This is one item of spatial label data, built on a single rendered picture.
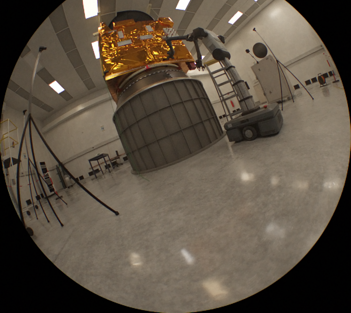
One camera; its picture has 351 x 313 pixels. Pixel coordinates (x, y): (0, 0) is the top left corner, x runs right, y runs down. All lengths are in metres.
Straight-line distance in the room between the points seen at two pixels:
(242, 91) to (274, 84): 2.89
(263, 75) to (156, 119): 3.70
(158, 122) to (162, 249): 1.50
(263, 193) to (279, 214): 0.14
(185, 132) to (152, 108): 0.59
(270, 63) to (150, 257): 4.45
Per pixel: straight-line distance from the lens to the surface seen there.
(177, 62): 2.64
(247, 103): 1.41
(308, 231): 0.43
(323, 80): 4.89
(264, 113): 1.16
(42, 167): 7.95
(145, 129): 1.74
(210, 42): 1.63
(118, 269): 0.55
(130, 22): 3.62
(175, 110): 1.70
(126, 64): 2.38
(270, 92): 4.32
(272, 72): 4.24
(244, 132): 1.30
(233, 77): 1.48
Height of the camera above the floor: 0.36
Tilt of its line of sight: 1 degrees down
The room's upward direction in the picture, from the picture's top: 23 degrees counter-clockwise
